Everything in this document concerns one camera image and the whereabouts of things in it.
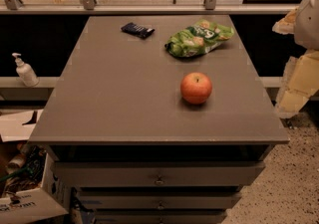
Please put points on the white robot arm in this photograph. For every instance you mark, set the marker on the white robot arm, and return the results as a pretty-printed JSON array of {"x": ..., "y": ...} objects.
[{"x": 306, "y": 32}]

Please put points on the dark blue snack bar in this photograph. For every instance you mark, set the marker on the dark blue snack bar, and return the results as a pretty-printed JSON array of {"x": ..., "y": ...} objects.
[{"x": 137, "y": 30}]

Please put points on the white pump dispenser bottle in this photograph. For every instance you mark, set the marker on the white pump dispenser bottle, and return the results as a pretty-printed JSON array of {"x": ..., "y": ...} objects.
[{"x": 25, "y": 72}]

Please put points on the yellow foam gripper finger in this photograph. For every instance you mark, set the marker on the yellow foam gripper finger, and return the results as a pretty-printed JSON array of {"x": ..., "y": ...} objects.
[
  {"x": 300, "y": 82},
  {"x": 286, "y": 25}
]

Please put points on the green rice chip bag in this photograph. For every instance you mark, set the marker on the green rice chip bag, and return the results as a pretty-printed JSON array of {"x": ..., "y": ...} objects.
[{"x": 198, "y": 39}]

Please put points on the open cardboard box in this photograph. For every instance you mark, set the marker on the open cardboard box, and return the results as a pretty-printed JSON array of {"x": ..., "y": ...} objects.
[{"x": 30, "y": 190}]

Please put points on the grey drawer cabinet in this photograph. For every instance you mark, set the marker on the grey drawer cabinet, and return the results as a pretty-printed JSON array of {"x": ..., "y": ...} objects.
[{"x": 120, "y": 133}]

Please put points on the red apple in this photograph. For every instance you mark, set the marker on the red apple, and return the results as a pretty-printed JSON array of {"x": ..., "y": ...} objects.
[{"x": 196, "y": 88}]

